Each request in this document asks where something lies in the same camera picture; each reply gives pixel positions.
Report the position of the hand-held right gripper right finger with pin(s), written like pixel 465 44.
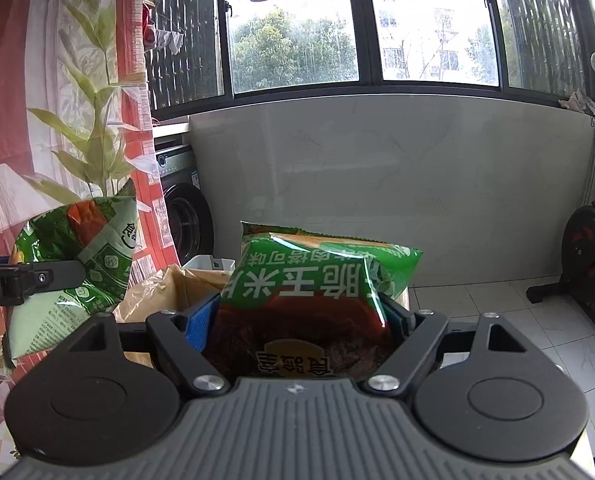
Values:
pixel 417 340

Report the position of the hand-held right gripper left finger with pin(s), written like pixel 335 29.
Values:
pixel 200 327

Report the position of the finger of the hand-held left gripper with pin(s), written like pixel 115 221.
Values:
pixel 52 275

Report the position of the brown cardboard box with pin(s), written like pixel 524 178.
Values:
pixel 162 295

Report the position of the green and white snack bag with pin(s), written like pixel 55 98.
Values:
pixel 102 255

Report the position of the green and red snack bag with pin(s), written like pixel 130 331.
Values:
pixel 302 280

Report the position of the white plastic bin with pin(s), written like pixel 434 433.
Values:
pixel 207 261

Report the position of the grey washing machine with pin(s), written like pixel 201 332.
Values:
pixel 187 215

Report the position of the red and white printed curtain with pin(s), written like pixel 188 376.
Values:
pixel 7 110

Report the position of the black exercise bike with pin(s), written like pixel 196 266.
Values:
pixel 592 240

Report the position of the red and white outdoor laundry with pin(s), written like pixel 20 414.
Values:
pixel 160 35

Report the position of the crumpled beige rag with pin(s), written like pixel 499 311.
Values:
pixel 575 100

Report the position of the black-framed window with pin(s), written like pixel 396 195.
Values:
pixel 427 25

